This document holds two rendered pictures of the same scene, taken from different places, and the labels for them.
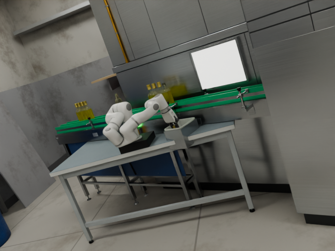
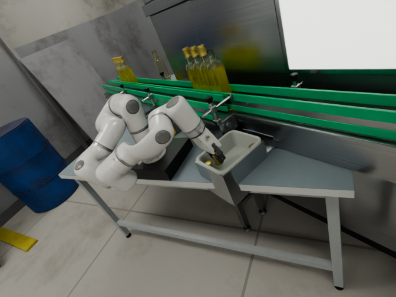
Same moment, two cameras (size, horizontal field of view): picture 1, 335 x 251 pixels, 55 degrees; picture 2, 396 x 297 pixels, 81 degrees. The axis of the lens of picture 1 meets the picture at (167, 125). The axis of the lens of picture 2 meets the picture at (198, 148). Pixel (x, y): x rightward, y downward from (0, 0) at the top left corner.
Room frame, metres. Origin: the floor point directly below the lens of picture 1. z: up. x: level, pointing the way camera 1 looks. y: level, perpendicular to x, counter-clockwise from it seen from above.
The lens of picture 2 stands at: (1.70, -0.28, 1.35)
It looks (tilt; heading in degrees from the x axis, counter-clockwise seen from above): 32 degrees down; 23
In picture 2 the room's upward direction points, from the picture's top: 24 degrees counter-clockwise
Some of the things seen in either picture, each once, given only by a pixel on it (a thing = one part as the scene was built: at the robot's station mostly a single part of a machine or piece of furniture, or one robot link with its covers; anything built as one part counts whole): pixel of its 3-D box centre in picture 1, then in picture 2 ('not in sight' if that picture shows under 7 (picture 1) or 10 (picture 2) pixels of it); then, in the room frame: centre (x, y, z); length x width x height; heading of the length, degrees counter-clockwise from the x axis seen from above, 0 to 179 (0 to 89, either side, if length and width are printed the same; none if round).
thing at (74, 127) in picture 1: (102, 122); (136, 95); (3.17, 0.60, 0.92); 1.75 x 0.01 x 0.08; 48
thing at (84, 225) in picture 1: (153, 189); (188, 217); (2.51, 0.29, 0.36); 1.51 x 0.09 x 0.71; 75
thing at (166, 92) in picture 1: (169, 100); (220, 83); (2.72, -0.09, 0.99); 0.06 x 0.06 x 0.21; 49
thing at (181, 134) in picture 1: (183, 128); (235, 155); (2.43, -0.11, 0.79); 0.27 x 0.17 x 0.08; 138
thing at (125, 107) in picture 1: (124, 111); (129, 112); (2.53, 0.29, 1.05); 0.13 x 0.10 x 0.16; 53
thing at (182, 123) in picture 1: (181, 128); (230, 157); (2.41, -0.09, 0.80); 0.22 x 0.17 x 0.09; 138
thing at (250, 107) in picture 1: (244, 102); not in sight; (2.13, -0.55, 0.90); 0.17 x 0.05 x 0.23; 138
